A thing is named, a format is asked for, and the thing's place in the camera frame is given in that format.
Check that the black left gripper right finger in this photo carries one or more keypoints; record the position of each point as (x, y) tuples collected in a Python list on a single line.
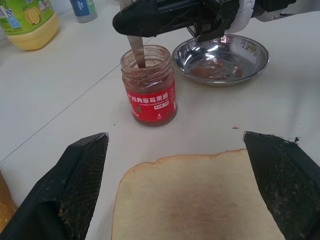
[(287, 180)]

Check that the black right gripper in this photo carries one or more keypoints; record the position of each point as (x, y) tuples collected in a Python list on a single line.
[(215, 15)]

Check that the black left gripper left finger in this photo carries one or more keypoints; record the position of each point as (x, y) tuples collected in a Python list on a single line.
[(62, 190)]

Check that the metal knife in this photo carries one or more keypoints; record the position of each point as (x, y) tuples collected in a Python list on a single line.
[(137, 48)]

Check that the strawberry jam jar red label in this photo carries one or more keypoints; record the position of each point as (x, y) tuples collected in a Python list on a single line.
[(150, 100)]

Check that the toasted white bread slice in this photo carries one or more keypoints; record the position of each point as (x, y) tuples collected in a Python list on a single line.
[(190, 200)]

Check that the orange textured object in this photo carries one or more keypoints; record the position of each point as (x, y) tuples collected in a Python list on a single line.
[(6, 200)]

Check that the blue grey bottle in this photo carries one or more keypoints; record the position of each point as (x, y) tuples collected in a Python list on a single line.
[(83, 11)]

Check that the stainless steel bowl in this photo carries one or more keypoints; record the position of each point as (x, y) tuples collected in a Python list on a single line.
[(225, 62)]

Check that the yellow bottle green lemon label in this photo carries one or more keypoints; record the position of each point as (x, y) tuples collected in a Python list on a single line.
[(27, 30)]

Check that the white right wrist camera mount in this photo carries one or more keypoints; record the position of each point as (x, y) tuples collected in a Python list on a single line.
[(243, 13)]

